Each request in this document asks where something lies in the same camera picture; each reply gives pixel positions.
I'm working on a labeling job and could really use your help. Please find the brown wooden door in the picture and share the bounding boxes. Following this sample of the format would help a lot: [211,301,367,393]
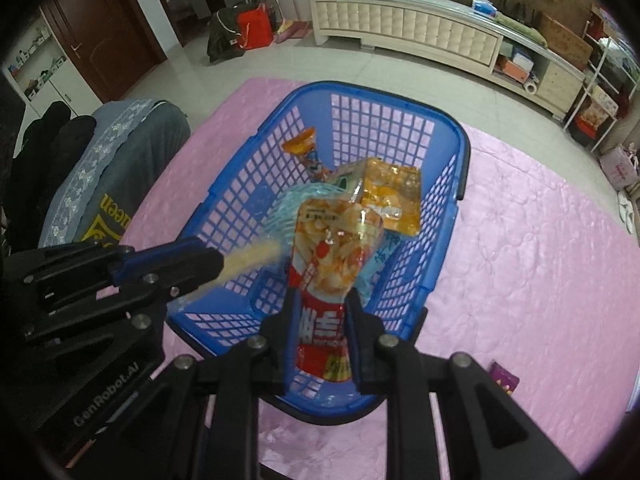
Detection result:
[40,0,166,102]

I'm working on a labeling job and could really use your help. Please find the white slippers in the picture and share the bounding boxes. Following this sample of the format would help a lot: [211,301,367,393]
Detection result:
[617,191,637,236]

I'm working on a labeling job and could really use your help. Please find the red peanut snack bag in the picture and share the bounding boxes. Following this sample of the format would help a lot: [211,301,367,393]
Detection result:
[288,198,384,382]

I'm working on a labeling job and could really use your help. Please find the pink tote bag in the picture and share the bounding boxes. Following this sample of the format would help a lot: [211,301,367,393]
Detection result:
[599,144,639,191]

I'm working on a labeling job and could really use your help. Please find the orange snack stick pack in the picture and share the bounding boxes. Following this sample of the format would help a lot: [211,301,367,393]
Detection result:
[281,127,331,182]

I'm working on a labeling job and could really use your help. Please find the white metal shelf rack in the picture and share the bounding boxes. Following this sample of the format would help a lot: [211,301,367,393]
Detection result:
[563,32,639,154]

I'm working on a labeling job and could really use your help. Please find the dark backpack on floor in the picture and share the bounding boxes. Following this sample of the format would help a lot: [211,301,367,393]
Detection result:
[206,8,244,63]

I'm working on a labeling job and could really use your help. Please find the purple chip packet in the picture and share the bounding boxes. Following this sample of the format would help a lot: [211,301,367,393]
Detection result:
[488,361,520,396]

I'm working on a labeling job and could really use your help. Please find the orange yellow snack pouch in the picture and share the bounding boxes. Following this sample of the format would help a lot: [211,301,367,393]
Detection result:
[360,157,421,236]

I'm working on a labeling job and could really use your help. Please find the red shopping bag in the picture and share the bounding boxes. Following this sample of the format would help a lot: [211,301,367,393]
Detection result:
[238,3,273,51]

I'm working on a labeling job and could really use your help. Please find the pink quilted tablecloth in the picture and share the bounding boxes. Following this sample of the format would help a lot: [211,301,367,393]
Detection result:
[122,78,639,479]

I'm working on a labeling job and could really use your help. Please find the green folded towel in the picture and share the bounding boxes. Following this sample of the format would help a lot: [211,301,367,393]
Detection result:
[495,12,548,48]

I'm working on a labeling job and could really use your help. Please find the cardboard box on cabinet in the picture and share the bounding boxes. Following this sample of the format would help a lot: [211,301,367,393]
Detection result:
[537,14,593,70]

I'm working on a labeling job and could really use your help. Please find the clear wafer cracker pack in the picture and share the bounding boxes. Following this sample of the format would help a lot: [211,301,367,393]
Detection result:
[167,237,284,313]

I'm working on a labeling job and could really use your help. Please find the blue tissue pack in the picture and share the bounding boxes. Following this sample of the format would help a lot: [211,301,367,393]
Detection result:
[472,0,498,18]

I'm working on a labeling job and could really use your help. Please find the light blue clear snack bag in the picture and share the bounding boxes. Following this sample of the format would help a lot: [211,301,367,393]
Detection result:
[262,183,326,247]

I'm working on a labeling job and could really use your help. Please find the white tv cabinet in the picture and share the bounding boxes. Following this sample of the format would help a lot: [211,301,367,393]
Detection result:
[309,0,585,120]

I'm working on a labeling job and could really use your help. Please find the green cracker pack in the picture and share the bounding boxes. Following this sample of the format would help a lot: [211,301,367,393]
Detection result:
[326,159,367,200]

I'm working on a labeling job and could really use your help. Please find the blue plastic basket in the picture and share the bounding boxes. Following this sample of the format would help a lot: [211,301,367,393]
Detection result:
[169,81,470,426]

